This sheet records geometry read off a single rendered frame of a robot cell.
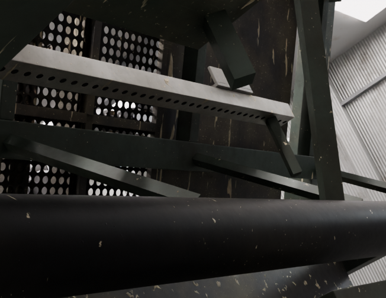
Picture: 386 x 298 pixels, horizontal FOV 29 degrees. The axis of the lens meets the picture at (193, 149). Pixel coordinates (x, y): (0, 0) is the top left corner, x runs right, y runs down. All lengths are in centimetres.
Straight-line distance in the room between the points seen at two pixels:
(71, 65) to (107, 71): 9
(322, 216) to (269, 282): 78
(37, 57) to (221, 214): 38
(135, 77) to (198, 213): 36
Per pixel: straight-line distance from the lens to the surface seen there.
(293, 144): 279
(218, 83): 158
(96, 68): 129
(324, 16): 270
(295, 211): 135
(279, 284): 223
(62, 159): 143
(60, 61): 123
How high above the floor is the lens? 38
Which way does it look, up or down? 20 degrees up
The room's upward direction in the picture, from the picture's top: 23 degrees counter-clockwise
